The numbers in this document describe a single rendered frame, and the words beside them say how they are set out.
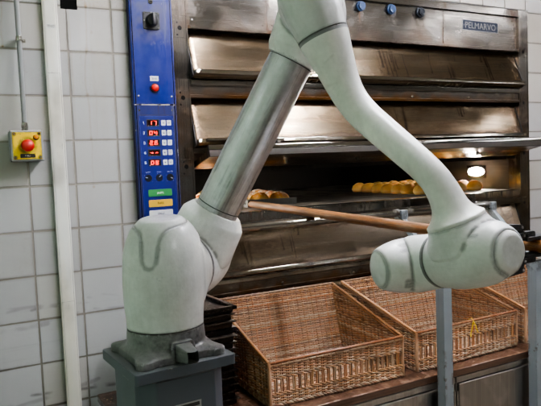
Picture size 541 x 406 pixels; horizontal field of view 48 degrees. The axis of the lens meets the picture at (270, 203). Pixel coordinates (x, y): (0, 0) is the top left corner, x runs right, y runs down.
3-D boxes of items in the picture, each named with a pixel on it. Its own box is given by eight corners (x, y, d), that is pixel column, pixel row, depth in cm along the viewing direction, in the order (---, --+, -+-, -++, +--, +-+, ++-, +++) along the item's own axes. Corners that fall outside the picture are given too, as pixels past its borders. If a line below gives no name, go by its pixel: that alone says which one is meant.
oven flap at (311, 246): (201, 282, 234) (193, 232, 239) (521, 238, 317) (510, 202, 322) (205, 280, 231) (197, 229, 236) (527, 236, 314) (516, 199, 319)
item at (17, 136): (10, 162, 201) (7, 131, 201) (41, 160, 206) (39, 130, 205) (11, 161, 195) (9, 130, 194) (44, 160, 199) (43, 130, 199)
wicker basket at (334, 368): (213, 367, 237) (210, 298, 236) (335, 343, 263) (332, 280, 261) (269, 411, 194) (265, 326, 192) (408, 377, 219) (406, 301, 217)
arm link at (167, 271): (110, 334, 116) (104, 221, 115) (146, 311, 134) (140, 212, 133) (192, 335, 113) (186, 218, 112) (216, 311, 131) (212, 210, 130)
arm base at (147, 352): (146, 379, 107) (145, 348, 107) (109, 349, 126) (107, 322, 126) (237, 358, 117) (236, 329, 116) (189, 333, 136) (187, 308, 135)
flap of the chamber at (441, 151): (209, 156, 219) (191, 169, 236) (543, 145, 302) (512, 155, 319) (208, 150, 219) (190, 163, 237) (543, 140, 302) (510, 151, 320)
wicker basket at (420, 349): (339, 342, 264) (337, 279, 262) (435, 321, 291) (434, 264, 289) (416, 374, 221) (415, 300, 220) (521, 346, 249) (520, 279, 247)
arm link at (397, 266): (427, 288, 124) (474, 285, 112) (365, 299, 117) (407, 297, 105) (419, 236, 125) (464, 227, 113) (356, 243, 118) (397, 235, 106)
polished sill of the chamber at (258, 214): (192, 225, 239) (191, 214, 238) (511, 196, 322) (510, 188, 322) (197, 225, 233) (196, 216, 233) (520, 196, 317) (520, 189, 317)
